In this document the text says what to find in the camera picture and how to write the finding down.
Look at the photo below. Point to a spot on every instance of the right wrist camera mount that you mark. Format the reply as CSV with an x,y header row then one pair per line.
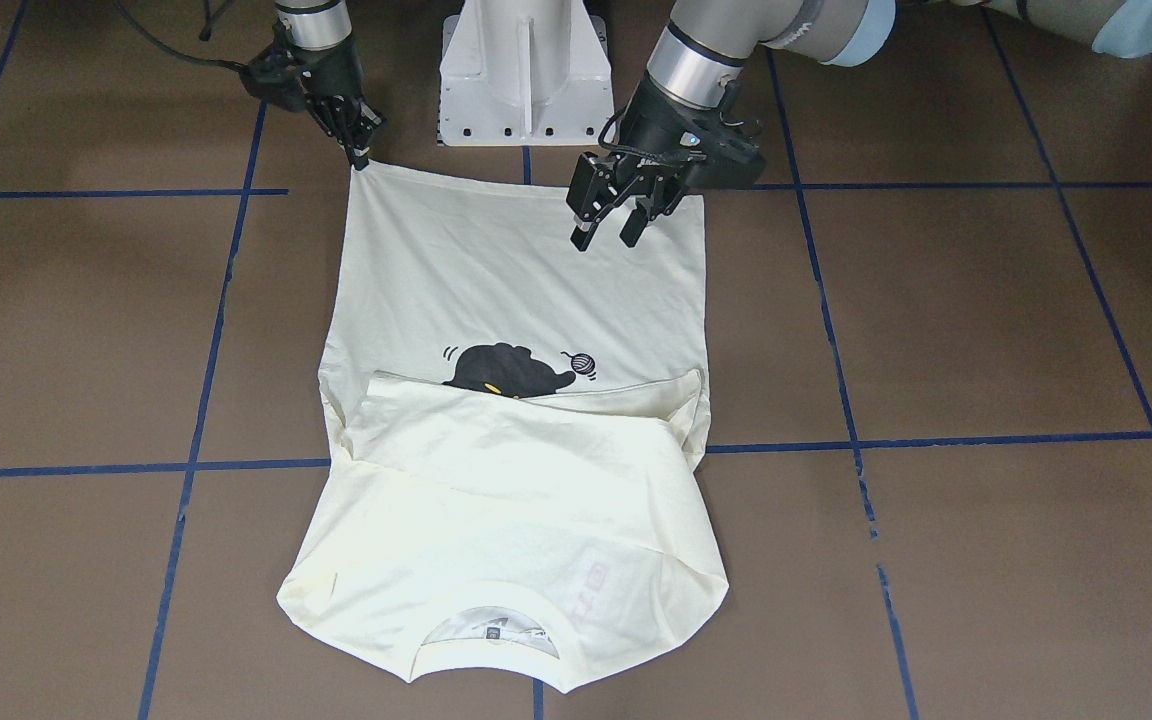
x,y
275,80

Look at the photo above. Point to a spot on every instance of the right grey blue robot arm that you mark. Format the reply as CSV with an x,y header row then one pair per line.
x,y
315,25

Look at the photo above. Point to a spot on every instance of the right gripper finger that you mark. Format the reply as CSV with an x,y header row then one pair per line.
x,y
343,128
361,129

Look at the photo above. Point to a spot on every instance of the cream long-sleeve cat shirt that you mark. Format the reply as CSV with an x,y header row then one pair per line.
x,y
514,428

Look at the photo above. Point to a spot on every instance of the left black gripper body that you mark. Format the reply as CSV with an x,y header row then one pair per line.
x,y
658,122

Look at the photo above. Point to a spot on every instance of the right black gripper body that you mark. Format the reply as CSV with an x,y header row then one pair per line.
x,y
328,75

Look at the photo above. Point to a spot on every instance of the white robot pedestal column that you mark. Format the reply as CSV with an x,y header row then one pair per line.
x,y
523,73

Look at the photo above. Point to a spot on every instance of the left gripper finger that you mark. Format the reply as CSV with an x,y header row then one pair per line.
x,y
583,232
643,213

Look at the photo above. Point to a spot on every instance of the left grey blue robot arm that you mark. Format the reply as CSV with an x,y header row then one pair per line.
x,y
707,42

